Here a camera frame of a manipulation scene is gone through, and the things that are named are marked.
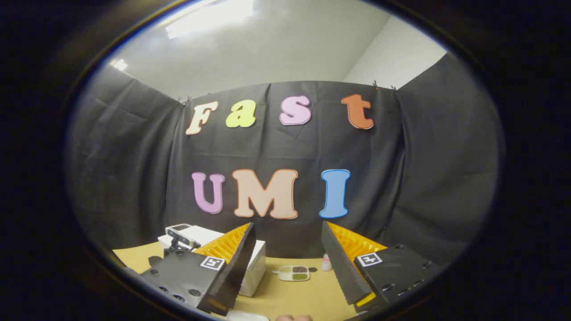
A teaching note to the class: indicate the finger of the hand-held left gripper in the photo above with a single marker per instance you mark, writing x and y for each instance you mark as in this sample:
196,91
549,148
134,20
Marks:
187,243

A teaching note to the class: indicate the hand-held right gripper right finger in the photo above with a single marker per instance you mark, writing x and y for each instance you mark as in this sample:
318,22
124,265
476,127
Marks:
341,269

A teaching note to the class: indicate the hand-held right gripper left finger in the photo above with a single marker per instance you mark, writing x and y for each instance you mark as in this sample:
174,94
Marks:
236,272

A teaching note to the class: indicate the white microwave oven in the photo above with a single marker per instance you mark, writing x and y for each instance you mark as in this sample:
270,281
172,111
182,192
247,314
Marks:
254,272

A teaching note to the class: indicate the small bottle with pink label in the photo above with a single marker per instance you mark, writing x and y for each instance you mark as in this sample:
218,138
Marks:
326,263

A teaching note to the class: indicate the white divided sauce dish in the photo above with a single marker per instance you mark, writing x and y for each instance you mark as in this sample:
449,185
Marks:
292,273

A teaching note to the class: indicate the black backdrop cloth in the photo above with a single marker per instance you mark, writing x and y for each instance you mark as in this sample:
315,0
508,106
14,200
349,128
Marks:
424,178

